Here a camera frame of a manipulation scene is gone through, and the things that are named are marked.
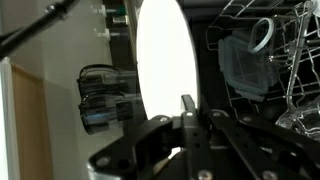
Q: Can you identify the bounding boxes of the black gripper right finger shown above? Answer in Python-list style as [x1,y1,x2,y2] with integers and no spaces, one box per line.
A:
[199,99,320,180]

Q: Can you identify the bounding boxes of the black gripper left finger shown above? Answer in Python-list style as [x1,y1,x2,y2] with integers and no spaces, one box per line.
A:
[87,94,214,180]

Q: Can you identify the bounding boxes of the white dinner plate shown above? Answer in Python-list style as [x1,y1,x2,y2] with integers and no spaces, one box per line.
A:
[135,0,201,121]

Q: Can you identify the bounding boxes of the clear drinking glass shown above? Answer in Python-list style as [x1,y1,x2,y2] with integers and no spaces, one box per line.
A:
[275,96,320,141]

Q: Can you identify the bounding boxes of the black metal rod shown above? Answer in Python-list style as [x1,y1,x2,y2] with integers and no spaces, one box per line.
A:
[0,0,81,61]

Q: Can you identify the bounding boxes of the grey wire dish rack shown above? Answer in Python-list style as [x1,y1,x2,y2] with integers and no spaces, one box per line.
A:
[204,0,320,134]

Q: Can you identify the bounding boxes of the pale blue seal ring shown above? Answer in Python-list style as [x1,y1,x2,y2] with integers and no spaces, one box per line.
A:
[248,17,275,54]

